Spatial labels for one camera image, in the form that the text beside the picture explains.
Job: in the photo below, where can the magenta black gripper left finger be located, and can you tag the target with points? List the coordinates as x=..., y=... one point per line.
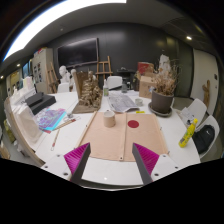
x=76, y=161

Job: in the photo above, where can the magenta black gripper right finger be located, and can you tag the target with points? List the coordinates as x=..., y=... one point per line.
x=146, y=161

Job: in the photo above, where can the paintbrush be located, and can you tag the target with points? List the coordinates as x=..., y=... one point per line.
x=55, y=139

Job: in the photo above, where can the red round coaster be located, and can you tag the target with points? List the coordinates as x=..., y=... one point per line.
x=133, y=124

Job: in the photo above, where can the yellow spray bottle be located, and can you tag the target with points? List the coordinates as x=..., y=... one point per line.
x=188, y=134

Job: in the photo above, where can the colourful painting sheet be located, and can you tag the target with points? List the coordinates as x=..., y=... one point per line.
x=48, y=119

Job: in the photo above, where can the beige ceramic cup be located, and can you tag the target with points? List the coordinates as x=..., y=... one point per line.
x=109, y=119

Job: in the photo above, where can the folded newspaper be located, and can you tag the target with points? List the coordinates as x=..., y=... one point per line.
x=121, y=103

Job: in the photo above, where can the dark pot with dried plant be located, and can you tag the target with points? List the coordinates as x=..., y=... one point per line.
x=166, y=79

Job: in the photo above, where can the white chair with black bag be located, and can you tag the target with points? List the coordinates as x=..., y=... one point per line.
x=205, y=135

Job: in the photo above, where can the brown carved sculpture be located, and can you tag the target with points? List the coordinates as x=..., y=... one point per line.
x=88, y=92

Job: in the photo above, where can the black flat box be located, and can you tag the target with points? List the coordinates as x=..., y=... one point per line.
x=39, y=101

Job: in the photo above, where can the cardboard box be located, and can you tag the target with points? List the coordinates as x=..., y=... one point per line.
x=146, y=86

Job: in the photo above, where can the clear plastic bottle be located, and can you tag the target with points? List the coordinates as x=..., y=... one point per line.
x=105, y=88

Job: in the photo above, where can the white plaster bust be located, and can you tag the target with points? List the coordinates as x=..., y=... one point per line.
x=65, y=75

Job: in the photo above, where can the wooden easel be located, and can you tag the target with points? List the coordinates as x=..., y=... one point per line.
x=104, y=68

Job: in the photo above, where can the black wall screen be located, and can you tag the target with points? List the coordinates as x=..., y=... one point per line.
x=78, y=53

